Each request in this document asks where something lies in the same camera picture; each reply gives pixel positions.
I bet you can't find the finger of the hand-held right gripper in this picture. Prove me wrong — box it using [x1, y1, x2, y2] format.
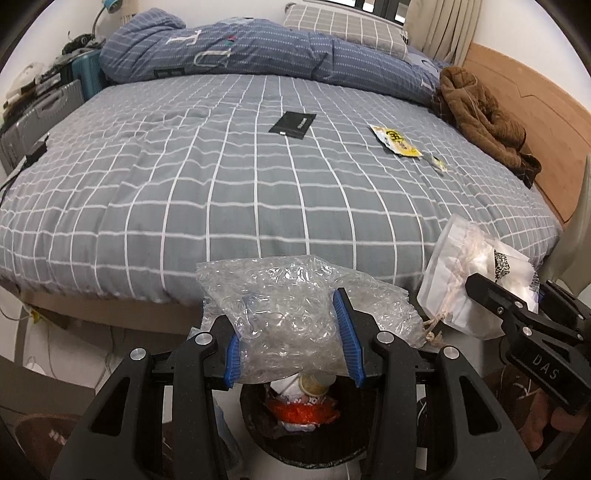
[538, 279, 591, 333]
[465, 272, 578, 344]

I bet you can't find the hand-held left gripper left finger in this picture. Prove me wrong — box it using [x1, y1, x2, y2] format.
[48, 314, 243, 480]

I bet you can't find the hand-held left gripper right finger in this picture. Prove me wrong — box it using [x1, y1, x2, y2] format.
[332, 287, 541, 480]

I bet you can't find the white drawstring pouch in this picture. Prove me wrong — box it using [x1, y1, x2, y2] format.
[417, 213, 541, 347]

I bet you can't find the white tissue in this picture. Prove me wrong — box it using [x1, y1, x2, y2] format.
[270, 376, 303, 402]

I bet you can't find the clear bubble wrap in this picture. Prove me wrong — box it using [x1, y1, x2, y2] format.
[195, 254, 426, 386]

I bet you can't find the red plastic bag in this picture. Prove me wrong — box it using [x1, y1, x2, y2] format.
[267, 397, 340, 428]

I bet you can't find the black trash bin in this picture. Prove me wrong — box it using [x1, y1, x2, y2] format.
[239, 371, 384, 467]

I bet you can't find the person's right hand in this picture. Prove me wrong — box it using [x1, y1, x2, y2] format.
[547, 401, 591, 437]

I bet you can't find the brown slipper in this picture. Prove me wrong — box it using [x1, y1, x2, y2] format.
[482, 369, 555, 444]
[14, 413, 88, 480]

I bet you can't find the wooden headboard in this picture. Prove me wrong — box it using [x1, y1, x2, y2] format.
[462, 42, 591, 227]

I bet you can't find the yellow snack packet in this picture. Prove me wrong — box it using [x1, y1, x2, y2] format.
[369, 124, 422, 158]

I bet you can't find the brown jacket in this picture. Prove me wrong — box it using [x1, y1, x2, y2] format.
[431, 66, 542, 188]

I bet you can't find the grey checked bed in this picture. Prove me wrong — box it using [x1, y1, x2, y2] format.
[0, 73, 561, 310]

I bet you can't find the black flat card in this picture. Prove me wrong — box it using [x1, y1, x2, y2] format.
[269, 111, 318, 139]

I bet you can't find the beige curtain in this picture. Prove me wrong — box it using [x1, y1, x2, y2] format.
[404, 0, 483, 65]

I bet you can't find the black power adapter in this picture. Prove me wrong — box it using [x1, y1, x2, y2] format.
[24, 141, 49, 167]

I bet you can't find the blue striped duvet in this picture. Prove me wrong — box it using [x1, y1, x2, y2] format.
[99, 13, 455, 107]

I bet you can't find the grey checked pillow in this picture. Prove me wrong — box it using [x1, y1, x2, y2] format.
[283, 4, 409, 58]

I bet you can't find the window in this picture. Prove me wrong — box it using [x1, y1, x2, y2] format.
[305, 0, 411, 21]

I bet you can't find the grey suitcase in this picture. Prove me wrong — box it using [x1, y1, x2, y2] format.
[0, 79, 86, 171]

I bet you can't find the teal suitcase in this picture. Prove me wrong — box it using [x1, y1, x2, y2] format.
[71, 48, 109, 102]

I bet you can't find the white bundle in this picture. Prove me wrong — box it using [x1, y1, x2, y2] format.
[7, 62, 42, 100]

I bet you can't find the black bag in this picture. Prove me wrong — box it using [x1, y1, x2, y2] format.
[62, 32, 105, 54]

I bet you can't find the teal desk lamp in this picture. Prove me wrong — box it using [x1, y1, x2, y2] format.
[90, 0, 125, 38]

